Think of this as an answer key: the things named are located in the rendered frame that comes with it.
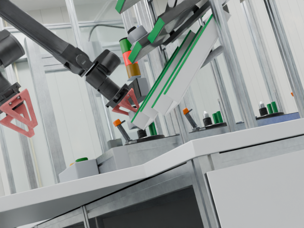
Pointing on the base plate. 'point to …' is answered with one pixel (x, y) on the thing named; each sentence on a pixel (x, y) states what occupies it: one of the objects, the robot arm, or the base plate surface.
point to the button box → (79, 170)
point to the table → (64, 196)
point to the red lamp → (126, 58)
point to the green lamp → (125, 45)
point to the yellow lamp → (133, 70)
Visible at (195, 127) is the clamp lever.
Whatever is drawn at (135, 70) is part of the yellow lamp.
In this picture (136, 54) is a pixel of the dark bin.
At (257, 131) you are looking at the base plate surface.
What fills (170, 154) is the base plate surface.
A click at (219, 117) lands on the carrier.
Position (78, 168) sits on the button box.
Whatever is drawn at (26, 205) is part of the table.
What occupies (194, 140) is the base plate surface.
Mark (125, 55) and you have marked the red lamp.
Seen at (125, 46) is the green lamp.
